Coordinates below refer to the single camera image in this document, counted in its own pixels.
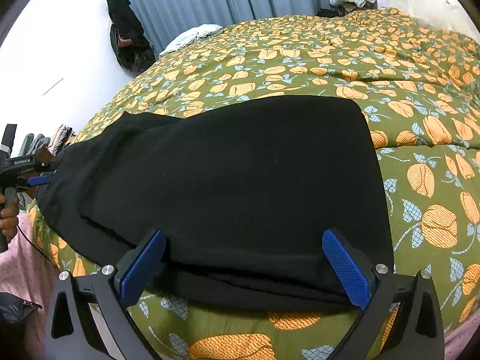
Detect black pants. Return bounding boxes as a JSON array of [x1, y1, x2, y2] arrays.
[[37, 95, 394, 312]]

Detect person left hand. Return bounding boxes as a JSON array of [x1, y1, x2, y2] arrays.
[[0, 194, 20, 241]]

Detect colourful folded clothes stack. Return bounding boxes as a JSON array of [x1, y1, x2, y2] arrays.
[[19, 124, 77, 156]]

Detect pink dotted pyjama trousers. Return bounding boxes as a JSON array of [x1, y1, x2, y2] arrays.
[[1, 213, 58, 359]]

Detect black hanging bags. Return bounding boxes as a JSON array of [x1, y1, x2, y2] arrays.
[[106, 0, 155, 74]]

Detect green orange floral bedspread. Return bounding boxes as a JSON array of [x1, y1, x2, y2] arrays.
[[28, 6, 480, 360]]

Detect light blue pillow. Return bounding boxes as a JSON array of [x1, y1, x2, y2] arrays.
[[159, 24, 223, 58]]

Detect cream pillow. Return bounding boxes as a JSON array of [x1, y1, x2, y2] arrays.
[[386, 0, 479, 41]]

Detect black cable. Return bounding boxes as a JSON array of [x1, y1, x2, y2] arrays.
[[15, 224, 61, 272]]

